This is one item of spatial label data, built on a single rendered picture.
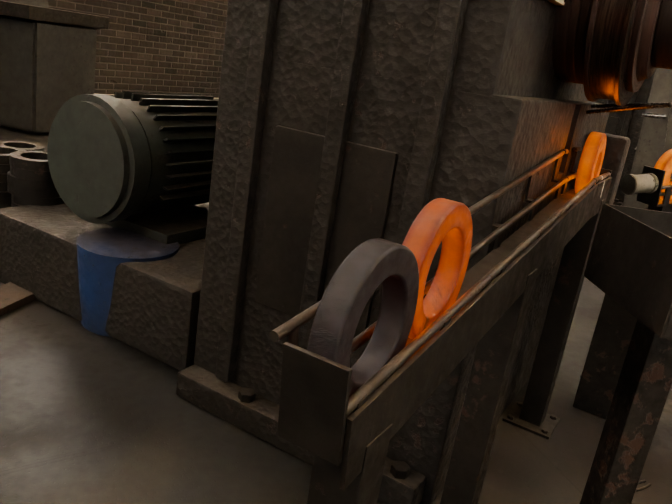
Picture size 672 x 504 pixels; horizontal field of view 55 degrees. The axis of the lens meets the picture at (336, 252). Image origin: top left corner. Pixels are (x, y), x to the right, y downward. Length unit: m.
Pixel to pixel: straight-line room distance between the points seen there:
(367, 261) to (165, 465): 0.99
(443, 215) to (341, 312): 0.23
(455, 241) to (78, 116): 1.41
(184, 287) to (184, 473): 0.52
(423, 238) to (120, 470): 0.96
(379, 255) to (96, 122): 1.46
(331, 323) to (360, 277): 0.05
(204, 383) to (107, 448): 0.28
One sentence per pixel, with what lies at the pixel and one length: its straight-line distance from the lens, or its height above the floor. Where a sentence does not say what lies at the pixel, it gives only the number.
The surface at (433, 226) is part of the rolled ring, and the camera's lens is 0.76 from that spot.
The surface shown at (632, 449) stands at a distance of 1.30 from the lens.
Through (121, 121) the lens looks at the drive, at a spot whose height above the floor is 0.63.
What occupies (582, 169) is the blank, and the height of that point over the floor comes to 0.73.
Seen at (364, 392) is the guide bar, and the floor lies 0.59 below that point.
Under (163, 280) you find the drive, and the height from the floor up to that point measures 0.24.
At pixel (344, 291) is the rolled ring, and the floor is 0.69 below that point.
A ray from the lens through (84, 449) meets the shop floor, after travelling 1.58.
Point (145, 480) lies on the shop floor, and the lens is 1.49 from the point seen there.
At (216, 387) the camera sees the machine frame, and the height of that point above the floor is 0.07.
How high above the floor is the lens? 0.90
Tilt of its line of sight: 17 degrees down
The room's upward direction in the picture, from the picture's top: 9 degrees clockwise
